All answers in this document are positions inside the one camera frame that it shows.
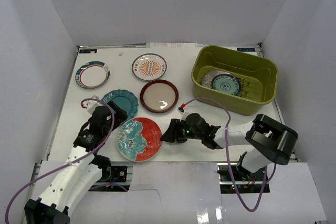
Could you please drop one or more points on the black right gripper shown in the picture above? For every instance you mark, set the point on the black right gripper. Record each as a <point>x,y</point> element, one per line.
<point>172,136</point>

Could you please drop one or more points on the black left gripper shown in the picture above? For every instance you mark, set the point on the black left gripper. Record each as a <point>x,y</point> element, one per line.
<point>117,111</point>

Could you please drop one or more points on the teal scalloped plate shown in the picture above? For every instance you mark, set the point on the teal scalloped plate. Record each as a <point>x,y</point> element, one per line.
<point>125,100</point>

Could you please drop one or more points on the red teal flower plate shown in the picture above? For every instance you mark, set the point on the red teal flower plate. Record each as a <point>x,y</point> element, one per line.
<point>139,139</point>

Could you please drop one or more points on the grey reindeer snowflake plate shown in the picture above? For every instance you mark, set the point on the grey reindeer snowflake plate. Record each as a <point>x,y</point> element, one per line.
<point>208,78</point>

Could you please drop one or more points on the small blue floral plate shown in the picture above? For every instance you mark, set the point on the small blue floral plate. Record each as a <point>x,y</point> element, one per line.
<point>227,84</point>

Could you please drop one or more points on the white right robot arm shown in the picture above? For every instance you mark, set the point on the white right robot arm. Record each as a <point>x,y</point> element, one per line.
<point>272,141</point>

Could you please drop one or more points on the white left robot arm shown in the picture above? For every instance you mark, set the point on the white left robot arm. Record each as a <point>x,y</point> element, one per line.
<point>84,166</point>

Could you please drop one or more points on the olive green plastic bin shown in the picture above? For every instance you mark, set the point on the olive green plastic bin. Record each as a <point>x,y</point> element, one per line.
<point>257,76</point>

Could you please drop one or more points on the red rimmed beige plate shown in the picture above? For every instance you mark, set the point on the red rimmed beige plate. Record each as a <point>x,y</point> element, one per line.
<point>159,96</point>

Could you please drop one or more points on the white green rimmed plate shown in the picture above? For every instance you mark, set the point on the white green rimmed plate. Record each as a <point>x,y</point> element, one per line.
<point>92,75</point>

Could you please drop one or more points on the white orange sunburst plate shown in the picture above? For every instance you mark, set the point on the white orange sunburst plate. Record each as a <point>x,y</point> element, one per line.
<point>149,67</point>

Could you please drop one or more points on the blue label sticker left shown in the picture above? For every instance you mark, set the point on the blue label sticker left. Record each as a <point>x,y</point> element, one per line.
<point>87,51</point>

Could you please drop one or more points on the blue label sticker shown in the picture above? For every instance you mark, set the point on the blue label sticker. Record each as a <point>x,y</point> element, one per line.
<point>246,49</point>
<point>87,51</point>

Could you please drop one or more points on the white papers at back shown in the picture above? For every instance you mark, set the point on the white papers at back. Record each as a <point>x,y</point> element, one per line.
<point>174,45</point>

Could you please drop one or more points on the blue label sticker right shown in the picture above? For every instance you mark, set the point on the blue label sticker right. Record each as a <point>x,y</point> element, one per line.
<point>246,49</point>

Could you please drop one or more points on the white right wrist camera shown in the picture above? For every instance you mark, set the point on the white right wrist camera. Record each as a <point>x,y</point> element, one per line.
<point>184,112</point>

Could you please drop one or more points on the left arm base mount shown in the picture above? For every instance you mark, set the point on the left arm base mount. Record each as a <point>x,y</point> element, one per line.
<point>118,175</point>

